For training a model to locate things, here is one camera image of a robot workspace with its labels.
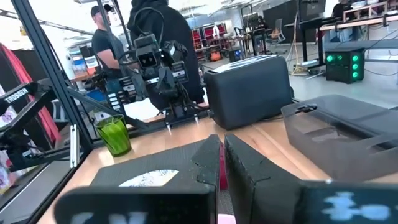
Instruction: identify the black aluminium table frame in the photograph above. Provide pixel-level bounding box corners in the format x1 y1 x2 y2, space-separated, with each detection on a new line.
0 0 215 224

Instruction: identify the black monitor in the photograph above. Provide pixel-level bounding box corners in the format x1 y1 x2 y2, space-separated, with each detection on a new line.
297 0 328 23

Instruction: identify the person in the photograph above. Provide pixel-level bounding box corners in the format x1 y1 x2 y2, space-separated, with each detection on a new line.
330 0 354 19
126 0 206 111
90 3 127 82

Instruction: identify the green drinking glass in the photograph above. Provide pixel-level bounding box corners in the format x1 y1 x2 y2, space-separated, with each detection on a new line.
94 114 133 157

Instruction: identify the grey office chair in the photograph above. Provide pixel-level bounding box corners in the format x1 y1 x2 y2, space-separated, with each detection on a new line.
266 17 287 48

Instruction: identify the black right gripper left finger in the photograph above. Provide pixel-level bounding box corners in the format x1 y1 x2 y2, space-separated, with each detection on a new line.
54 134 222 224

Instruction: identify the black Trossen-labelled strut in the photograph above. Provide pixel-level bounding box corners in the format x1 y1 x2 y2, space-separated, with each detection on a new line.
0 79 68 172

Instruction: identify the silver frame bracket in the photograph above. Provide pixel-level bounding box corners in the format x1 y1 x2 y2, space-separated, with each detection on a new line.
69 123 80 169

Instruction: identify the pink bowl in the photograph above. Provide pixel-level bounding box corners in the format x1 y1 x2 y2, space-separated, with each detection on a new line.
217 141 238 224

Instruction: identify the white patterned plate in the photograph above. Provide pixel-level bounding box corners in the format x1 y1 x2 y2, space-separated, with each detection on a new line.
119 169 180 188

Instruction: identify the black two-slot toaster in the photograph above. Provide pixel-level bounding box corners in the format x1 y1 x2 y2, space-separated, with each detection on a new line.
203 54 295 131

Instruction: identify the black left wrist camera cable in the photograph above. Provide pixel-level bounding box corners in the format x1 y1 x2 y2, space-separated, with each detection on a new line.
131 6 166 43

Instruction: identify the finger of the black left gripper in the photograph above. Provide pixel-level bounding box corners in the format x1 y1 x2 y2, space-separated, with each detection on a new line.
124 74 147 103
155 66 180 96

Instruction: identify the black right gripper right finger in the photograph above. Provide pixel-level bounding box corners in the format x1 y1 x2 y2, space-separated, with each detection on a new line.
223 133 398 224

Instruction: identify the grey plastic container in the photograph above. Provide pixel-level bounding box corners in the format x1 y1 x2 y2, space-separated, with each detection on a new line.
280 94 398 183

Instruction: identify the wooden top desk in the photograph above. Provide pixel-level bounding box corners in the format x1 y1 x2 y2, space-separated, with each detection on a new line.
319 1 398 43

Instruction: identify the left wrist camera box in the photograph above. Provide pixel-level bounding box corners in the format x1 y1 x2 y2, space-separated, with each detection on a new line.
134 33 160 71

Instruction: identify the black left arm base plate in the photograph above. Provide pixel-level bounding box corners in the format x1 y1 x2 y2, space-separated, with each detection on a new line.
133 107 213 133

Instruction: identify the blue crate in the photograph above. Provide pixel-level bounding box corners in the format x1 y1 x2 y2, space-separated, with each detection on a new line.
85 88 107 103

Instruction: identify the black box with green lights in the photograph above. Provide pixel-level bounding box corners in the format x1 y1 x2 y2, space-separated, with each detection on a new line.
324 46 367 85

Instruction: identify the orange floor object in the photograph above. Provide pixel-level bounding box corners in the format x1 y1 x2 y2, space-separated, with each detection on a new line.
209 49 223 63

